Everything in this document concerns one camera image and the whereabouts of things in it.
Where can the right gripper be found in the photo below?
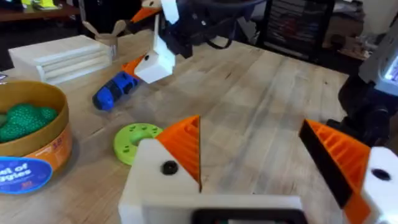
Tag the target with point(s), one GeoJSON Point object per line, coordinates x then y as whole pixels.
{"type": "Point", "coordinates": [199, 25]}

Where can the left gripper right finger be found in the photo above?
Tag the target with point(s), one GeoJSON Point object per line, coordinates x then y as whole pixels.
{"type": "Point", "coordinates": [348, 161]}

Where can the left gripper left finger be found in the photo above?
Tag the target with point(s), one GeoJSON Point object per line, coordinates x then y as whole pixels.
{"type": "Point", "coordinates": [155, 183]}

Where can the blue electric screwdriver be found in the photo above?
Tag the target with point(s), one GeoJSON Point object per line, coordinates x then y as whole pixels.
{"type": "Point", "coordinates": [113, 90]}

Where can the green disc with holes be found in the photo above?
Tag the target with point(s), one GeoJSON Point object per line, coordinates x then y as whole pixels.
{"type": "Point", "coordinates": [130, 143]}

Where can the cup with wooden spoons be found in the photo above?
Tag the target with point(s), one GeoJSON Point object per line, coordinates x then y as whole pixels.
{"type": "Point", "coordinates": [107, 39]}

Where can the pale wooden box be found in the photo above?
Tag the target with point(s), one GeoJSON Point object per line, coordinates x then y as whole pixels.
{"type": "Point", "coordinates": [59, 59]}

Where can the cluttered heap of boxes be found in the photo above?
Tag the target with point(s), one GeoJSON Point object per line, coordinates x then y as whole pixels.
{"type": "Point", "coordinates": [351, 34]}

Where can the dark brown side table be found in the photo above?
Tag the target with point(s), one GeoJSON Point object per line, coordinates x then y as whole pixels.
{"type": "Point", "coordinates": [37, 13]}

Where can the black storage shelf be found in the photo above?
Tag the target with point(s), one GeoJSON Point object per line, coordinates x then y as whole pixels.
{"type": "Point", "coordinates": [295, 25]}

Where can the toy tub with green vegetables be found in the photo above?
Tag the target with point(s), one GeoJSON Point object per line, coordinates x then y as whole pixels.
{"type": "Point", "coordinates": [28, 130]}

